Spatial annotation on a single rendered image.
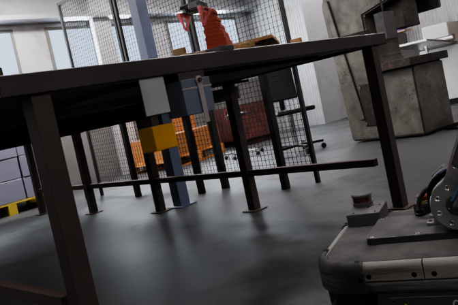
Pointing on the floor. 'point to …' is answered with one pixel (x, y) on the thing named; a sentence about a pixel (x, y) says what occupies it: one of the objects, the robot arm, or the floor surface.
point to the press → (400, 22)
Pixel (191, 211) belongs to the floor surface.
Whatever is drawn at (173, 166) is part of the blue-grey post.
